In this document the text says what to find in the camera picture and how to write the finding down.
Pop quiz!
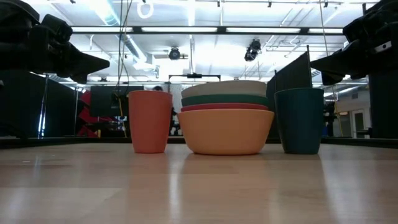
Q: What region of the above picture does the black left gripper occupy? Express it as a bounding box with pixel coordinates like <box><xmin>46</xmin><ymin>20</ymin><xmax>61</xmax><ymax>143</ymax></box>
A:
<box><xmin>30</xmin><ymin>14</ymin><xmax>110</xmax><ymax>84</ymax></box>

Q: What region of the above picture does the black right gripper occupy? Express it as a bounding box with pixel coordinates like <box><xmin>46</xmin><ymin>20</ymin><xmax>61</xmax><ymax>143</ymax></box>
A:
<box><xmin>310</xmin><ymin>14</ymin><xmax>376</xmax><ymax>86</ymax></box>

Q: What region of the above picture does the dark blue cup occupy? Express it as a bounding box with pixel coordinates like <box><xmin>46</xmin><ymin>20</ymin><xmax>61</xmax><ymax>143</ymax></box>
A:
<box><xmin>274</xmin><ymin>87</ymin><xmax>325</xmax><ymax>155</ymax></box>

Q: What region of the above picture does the orange cup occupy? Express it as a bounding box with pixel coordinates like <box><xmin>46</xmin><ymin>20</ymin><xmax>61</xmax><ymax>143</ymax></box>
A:
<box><xmin>128</xmin><ymin>90</ymin><xmax>174</xmax><ymax>154</ymax></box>

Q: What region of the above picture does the white bowl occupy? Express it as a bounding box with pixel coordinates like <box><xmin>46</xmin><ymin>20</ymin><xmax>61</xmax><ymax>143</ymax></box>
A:
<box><xmin>181</xmin><ymin>80</ymin><xmax>268</xmax><ymax>98</ymax></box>

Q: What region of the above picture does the teal bowl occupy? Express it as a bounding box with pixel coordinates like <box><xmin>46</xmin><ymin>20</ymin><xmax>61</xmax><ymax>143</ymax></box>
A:
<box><xmin>181</xmin><ymin>93</ymin><xmax>270</xmax><ymax>107</ymax></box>

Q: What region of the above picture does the pink bowl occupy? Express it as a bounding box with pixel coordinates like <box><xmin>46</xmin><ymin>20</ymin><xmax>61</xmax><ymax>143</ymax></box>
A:
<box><xmin>180</xmin><ymin>103</ymin><xmax>270</xmax><ymax>113</ymax></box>

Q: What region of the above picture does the orange bowl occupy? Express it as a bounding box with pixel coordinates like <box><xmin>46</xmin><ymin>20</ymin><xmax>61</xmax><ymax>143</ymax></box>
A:
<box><xmin>177</xmin><ymin>108</ymin><xmax>275</xmax><ymax>156</ymax></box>

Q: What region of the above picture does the black and red cart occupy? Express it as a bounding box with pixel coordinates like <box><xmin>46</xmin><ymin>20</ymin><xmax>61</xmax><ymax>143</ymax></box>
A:
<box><xmin>77</xmin><ymin>86</ymin><xmax>131</xmax><ymax>138</ymax></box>

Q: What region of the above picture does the black partition panel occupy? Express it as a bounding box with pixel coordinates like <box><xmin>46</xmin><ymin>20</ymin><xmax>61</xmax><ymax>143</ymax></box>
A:
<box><xmin>267</xmin><ymin>45</ymin><xmax>313</xmax><ymax>139</ymax></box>
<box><xmin>0</xmin><ymin>70</ymin><xmax>78</xmax><ymax>139</ymax></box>

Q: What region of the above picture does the black equipment rack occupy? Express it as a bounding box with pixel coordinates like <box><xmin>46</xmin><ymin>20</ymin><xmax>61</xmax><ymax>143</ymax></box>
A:
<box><xmin>323</xmin><ymin>100</ymin><xmax>337</xmax><ymax>128</ymax></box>

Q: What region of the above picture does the black overhead beam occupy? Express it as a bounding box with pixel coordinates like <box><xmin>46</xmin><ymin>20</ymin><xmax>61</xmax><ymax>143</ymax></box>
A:
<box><xmin>70</xmin><ymin>26</ymin><xmax>346</xmax><ymax>35</ymax></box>

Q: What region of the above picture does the white door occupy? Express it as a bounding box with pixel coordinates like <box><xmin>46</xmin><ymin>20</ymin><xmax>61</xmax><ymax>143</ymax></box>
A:
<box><xmin>351</xmin><ymin>108</ymin><xmax>367</xmax><ymax>139</ymax></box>

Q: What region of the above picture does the white pillar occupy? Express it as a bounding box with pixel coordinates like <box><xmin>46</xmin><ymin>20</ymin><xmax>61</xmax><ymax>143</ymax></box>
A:
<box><xmin>172</xmin><ymin>83</ymin><xmax>184</xmax><ymax>113</ymax></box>

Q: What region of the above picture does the black hanging cable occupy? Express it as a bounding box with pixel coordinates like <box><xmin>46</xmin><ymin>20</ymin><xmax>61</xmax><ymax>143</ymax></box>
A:
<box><xmin>116</xmin><ymin>0</ymin><xmax>134</xmax><ymax>94</ymax></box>

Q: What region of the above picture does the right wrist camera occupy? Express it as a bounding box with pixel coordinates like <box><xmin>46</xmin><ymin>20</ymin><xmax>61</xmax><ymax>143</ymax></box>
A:
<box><xmin>374</xmin><ymin>41</ymin><xmax>392</xmax><ymax>53</ymax></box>

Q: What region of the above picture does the silver air duct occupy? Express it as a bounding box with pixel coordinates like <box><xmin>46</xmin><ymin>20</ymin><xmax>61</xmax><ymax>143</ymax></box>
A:
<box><xmin>93</xmin><ymin>0</ymin><xmax>156</xmax><ymax>72</ymax></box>

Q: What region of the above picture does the large black curtain wall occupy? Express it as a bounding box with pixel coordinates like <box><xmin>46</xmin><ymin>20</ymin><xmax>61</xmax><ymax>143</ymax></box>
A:
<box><xmin>362</xmin><ymin>0</ymin><xmax>398</xmax><ymax>139</ymax></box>

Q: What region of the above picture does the yellow cable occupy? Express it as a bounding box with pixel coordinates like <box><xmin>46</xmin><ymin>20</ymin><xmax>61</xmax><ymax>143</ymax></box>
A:
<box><xmin>118</xmin><ymin>98</ymin><xmax>129</xmax><ymax>138</ymax></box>

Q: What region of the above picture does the white ring light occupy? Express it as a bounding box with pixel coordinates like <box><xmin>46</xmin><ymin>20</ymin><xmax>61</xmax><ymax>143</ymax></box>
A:
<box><xmin>136</xmin><ymin>0</ymin><xmax>155</xmax><ymax>20</ymax></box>

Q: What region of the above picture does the black frame rail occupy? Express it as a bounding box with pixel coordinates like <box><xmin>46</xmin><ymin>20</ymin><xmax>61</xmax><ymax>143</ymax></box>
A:
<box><xmin>0</xmin><ymin>136</ymin><xmax>398</xmax><ymax>149</ymax></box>

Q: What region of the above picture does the black hanging camera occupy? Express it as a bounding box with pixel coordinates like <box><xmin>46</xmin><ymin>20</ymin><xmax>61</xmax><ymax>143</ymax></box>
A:
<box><xmin>244</xmin><ymin>39</ymin><xmax>262</xmax><ymax>62</ymax></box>
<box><xmin>167</xmin><ymin>46</ymin><xmax>182</xmax><ymax>62</ymax></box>

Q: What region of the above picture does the black gantry frame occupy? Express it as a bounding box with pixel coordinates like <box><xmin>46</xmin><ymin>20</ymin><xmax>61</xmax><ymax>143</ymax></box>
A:
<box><xmin>168</xmin><ymin>73</ymin><xmax>222</xmax><ymax>94</ymax></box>

